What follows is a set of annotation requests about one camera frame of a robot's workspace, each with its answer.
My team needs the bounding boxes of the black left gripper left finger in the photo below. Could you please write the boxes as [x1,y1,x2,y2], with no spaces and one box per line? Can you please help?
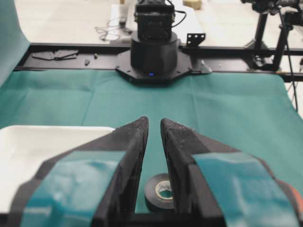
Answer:
[10,117,149,227]

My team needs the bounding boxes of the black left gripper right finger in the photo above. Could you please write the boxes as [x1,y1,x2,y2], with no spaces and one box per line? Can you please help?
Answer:
[160,119,303,227]

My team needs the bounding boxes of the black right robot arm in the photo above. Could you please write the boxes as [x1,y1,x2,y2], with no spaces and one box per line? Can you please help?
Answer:
[116,0,192,84]

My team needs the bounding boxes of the black tape roll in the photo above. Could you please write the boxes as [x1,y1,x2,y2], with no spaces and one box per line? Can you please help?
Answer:
[144,173,174,212]

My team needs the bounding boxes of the white plastic case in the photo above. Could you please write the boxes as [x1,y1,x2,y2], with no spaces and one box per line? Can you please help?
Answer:
[0,125,113,214]

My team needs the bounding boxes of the black flat plates on rail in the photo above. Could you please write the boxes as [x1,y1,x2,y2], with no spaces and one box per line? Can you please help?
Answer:
[31,49,79,61]

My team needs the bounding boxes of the black aluminium frame rail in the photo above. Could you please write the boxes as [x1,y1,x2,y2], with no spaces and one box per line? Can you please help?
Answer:
[15,43,303,84]

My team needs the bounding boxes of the black perforated corner bracket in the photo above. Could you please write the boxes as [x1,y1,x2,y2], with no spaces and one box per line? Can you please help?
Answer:
[186,33,206,47]

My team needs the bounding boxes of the thin grey floor cable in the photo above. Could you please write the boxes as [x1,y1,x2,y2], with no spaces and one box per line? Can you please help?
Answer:
[95,17,133,41]

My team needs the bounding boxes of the black camera tripod stand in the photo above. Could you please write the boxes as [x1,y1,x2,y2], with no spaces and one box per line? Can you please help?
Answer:
[241,0,303,71]

